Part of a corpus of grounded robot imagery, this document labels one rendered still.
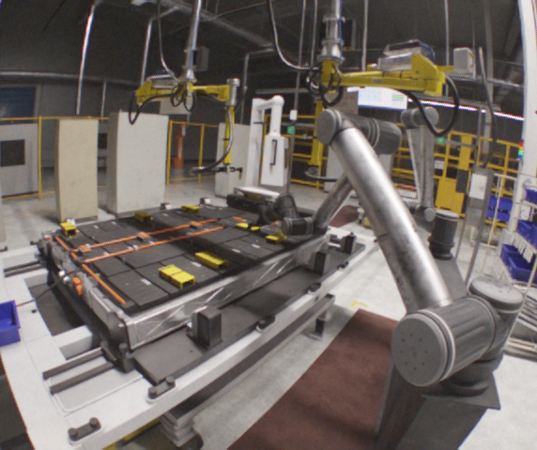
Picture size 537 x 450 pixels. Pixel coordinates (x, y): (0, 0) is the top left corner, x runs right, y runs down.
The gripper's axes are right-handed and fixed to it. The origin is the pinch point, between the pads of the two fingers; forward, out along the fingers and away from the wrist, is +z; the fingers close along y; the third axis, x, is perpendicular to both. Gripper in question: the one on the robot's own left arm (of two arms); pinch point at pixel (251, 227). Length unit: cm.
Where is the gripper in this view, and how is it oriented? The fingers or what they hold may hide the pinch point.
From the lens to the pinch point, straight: 200.7
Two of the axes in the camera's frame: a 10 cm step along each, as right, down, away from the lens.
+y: 5.8, -1.6, 8.0
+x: -4.5, -8.8, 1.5
